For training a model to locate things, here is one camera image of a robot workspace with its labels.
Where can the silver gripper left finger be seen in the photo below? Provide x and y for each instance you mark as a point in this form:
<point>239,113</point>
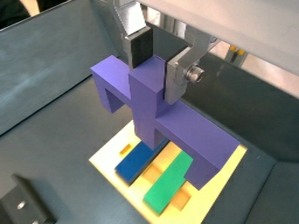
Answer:
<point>138,35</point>

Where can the black angle bracket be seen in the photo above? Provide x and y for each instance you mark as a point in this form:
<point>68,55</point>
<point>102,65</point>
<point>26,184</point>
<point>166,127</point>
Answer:
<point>22,206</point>

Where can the yellow slotted board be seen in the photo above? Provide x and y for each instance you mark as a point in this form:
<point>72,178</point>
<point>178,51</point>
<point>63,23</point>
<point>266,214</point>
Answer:
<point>150,177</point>

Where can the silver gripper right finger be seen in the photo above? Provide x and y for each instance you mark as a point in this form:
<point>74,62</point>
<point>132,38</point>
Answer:
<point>182,69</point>

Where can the green block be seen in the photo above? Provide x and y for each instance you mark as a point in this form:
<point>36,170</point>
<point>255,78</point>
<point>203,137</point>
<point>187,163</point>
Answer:
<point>168,184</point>

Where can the blue block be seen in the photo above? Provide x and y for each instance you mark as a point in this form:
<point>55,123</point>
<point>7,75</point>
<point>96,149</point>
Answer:
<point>136,160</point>

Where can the purple m-shaped block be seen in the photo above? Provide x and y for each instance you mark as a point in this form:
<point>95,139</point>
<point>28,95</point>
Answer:
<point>138,88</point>

